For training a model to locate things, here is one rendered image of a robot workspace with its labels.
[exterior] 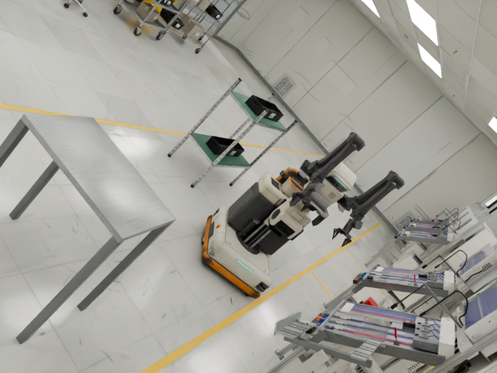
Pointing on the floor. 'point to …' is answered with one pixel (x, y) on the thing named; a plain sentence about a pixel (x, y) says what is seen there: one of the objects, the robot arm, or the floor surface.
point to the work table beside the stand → (91, 195)
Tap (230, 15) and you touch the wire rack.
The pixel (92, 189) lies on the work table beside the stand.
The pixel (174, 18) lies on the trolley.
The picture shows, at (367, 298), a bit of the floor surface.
